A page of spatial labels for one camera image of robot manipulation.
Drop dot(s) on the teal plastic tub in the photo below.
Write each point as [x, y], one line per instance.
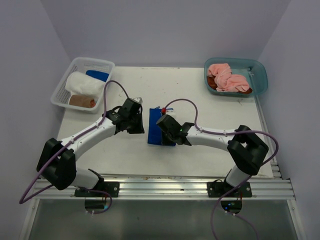
[253, 70]

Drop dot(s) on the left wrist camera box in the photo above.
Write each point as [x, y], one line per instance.
[138, 100]

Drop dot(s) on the white rolled towel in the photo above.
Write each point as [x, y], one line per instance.
[79, 83]

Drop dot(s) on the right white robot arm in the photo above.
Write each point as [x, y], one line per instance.
[246, 149]

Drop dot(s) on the orange brown patterned towel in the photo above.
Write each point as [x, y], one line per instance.
[82, 101]

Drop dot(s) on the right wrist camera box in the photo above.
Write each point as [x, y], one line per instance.
[169, 111]

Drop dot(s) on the dark red towel in tub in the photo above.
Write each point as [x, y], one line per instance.
[213, 85]

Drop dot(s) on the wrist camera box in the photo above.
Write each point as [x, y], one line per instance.
[138, 100]
[169, 111]

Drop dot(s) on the blue towel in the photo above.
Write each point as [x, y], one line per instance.
[102, 76]
[155, 134]

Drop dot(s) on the aluminium mounting rail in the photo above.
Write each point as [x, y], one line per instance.
[193, 188]

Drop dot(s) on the pink crumpled towel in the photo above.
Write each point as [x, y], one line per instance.
[226, 80]

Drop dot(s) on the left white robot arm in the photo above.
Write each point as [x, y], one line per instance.
[57, 163]

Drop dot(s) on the blue rolled towel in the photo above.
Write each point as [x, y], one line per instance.
[102, 76]

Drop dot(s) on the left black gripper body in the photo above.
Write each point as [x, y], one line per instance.
[135, 126]

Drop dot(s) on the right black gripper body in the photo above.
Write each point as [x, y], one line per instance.
[169, 135]

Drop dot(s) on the white plastic mesh basket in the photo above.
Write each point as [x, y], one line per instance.
[60, 96]

